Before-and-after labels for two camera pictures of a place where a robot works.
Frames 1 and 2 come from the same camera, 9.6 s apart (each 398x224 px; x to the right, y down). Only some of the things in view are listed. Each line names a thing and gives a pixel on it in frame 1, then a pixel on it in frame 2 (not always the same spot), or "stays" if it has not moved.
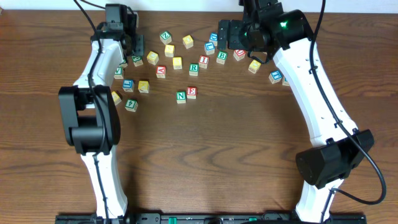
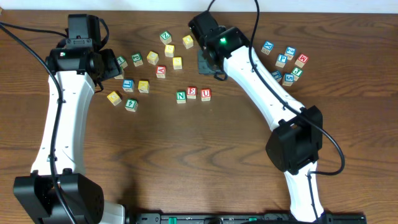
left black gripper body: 138,43 to 112,64
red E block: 191,93 stays
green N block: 181,97 stays
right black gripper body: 229,35 to 204,64
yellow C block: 115,98 stays
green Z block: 166,37 stays
